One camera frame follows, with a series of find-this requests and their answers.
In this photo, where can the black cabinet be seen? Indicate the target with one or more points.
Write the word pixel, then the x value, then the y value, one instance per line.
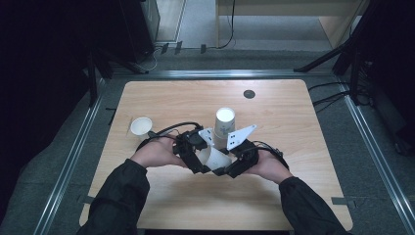
pixel 138 29

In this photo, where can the metal floor rail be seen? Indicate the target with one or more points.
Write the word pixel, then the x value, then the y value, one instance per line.
pixel 68 163
pixel 221 73
pixel 375 156

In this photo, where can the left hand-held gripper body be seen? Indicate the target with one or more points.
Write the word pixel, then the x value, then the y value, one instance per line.
pixel 191 147

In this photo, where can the white printed paper cup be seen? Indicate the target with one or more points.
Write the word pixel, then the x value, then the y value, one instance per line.
pixel 141 126
pixel 215 158

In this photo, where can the black metal stand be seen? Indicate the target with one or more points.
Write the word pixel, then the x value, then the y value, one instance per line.
pixel 92 78

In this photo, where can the black tripod stand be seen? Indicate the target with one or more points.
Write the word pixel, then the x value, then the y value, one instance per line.
pixel 345 45

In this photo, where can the grey tape strip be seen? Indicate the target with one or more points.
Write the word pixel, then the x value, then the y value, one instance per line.
pixel 342 201
pixel 88 199

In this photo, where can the person's left hand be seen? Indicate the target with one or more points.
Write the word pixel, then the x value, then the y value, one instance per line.
pixel 156 153

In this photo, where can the person's right hand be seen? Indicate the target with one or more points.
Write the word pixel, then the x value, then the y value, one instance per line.
pixel 269 168

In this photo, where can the dark round table grommet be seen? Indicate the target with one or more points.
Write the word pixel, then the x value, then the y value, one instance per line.
pixel 249 94

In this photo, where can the light wooden furniture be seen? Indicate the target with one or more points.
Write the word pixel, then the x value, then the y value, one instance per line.
pixel 336 23

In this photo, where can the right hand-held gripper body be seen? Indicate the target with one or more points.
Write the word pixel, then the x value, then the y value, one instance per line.
pixel 244 160

